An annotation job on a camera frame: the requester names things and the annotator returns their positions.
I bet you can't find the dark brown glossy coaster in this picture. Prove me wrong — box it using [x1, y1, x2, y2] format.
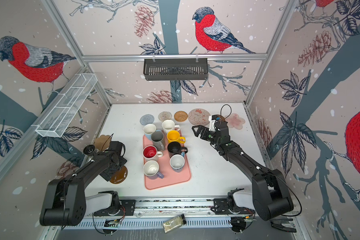
[110, 166, 128, 185]

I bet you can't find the round bunny print coaster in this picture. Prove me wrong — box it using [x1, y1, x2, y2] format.
[188, 108, 211, 126]

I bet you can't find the pink flower shaped coaster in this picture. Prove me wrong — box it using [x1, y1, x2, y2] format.
[226, 113, 246, 130]

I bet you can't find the multicolour zigzag woven coaster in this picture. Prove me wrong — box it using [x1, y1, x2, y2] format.
[158, 111, 172, 122]

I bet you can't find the grey round felt coaster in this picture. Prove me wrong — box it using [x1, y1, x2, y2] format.
[140, 114, 155, 126]

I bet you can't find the brown round wooden coaster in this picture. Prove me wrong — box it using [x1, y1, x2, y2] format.
[216, 115, 226, 122]

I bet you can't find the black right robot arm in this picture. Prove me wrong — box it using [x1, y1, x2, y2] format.
[192, 122, 294, 221]

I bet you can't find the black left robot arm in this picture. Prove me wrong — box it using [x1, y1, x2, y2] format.
[40, 150, 126, 227]

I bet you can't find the tan paw shaped coaster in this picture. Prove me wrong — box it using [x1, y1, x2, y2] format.
[94, 135, 112, 152]

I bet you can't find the brown rattan woven coaster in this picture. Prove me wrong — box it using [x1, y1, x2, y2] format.
[174, 111, 188, 122]

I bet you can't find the black lid spice jar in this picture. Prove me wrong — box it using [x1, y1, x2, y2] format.
[83, 145, 97, 156]

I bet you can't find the yellow mug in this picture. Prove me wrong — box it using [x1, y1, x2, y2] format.
[167, 130, 186, 144]

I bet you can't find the red interior white mug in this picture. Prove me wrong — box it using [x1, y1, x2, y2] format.
[143, 146, 164, 161]

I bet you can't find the black mug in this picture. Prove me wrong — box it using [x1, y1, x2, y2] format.
[167, 142, 188, 158]

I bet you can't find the white faceted mug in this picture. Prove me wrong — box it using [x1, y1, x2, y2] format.
[162, 120, 181, 134]

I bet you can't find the light blue mug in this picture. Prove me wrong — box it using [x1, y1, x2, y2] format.
[143, 124, 157, 140]

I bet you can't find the grey mug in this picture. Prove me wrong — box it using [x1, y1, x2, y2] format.
[151, 130, 166, 151]

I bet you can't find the pink rectangular tray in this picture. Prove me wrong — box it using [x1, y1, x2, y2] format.
[143, 150, 192, 190]

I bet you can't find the fallen spice jar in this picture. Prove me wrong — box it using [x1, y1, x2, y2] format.
[163, 214, 187, 233]

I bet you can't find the black clamp tool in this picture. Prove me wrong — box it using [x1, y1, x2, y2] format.
[270, 219, 297, 233]

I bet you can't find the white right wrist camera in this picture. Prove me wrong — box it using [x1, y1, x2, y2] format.
[209, 115, 221, 132]

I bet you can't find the white purple handled mug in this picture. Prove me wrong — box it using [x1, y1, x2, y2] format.
[143, 160, 164, 180]

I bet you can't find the white blue handled mug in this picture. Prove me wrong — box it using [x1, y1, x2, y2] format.
[170, 153, 185, 172]

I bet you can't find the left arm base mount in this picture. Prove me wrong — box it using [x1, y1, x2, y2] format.
[91, 190, 137, 235]

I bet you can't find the white wire mesh shelf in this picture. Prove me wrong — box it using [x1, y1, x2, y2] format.
[36, 73, 98, 138]

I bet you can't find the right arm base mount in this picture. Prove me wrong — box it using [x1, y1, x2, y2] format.
[210, 189, 256, 233]

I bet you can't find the black hanging wire basket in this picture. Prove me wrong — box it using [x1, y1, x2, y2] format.
[143, 58, 209, 81]

